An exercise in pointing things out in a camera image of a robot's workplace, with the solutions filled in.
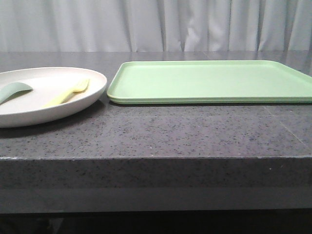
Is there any yellow plastic fork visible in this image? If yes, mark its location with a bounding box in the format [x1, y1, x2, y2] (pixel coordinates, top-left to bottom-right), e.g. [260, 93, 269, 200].
[43, 78, 89, 108]

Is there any cream round plate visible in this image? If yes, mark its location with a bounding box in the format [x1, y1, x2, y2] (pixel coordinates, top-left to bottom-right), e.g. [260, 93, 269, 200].
[0, 67, 107, 128]

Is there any light green serving tray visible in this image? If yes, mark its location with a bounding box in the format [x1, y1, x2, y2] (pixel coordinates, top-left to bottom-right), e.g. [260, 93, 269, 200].
[107, 60, 312, 105]

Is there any sage green plastic spoon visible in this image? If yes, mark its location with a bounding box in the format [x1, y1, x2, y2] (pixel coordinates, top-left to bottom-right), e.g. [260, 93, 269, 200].
[0, 82, 33, 104]

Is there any white pleated curtain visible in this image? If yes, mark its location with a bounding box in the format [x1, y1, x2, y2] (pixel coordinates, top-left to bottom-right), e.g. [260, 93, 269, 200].
[0, 0, 312, 52]

